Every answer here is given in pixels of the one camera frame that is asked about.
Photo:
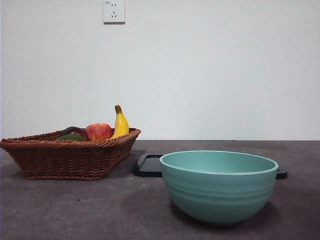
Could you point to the dark purple plum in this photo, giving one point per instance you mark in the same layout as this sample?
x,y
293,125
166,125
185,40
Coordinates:
x,y
76,131

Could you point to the brown wicker basket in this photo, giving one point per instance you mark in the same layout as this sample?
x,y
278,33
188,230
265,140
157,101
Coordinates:
x,y
65,160

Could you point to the yellow banana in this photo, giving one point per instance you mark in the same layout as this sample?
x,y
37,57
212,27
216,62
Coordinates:
x,y
121,123

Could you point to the black rectangular tray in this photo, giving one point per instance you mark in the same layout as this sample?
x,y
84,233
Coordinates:
x,y
148,166

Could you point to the teal ribbed bowl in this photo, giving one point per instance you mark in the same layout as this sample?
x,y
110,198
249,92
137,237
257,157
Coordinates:
x,y
217,195

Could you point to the green avocado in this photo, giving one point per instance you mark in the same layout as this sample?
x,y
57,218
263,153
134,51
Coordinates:
x,y
71,137

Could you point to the white wall socket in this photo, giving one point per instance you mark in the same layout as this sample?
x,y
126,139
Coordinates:
x,y
114,12

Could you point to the red apple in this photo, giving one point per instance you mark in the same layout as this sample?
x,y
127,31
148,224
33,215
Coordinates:
x,y
98,131

